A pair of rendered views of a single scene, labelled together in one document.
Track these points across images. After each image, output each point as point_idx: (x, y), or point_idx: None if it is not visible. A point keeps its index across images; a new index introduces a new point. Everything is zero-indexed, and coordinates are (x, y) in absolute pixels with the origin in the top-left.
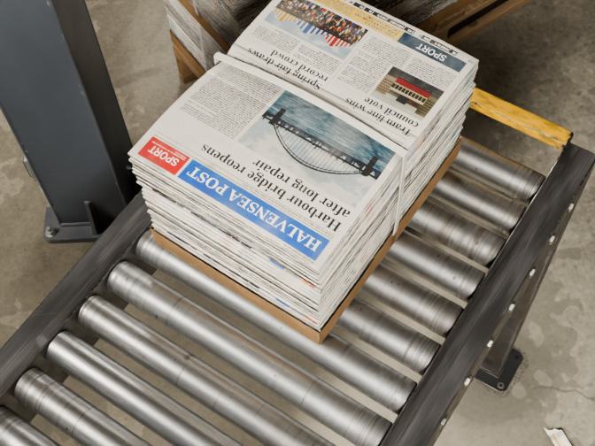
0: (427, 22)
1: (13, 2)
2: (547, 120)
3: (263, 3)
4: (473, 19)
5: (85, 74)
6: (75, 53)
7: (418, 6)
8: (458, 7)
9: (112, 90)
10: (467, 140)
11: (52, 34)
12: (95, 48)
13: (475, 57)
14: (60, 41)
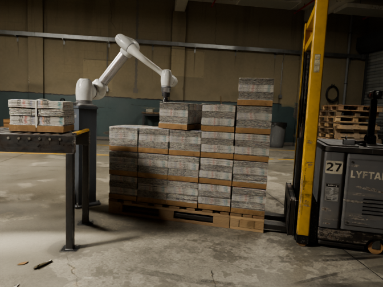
0: (164, 201)
1: (76, 128)
2: (77, 132)
3: (115, 156)
4: (186, 217)
5: (82, 154)
6: (81, 146)
7: (161, 192)
8: (176, 204)
9: (94, 173)
10: (69, 134)
11: None
12: (93, 157)
13: (62, 102)
14: None
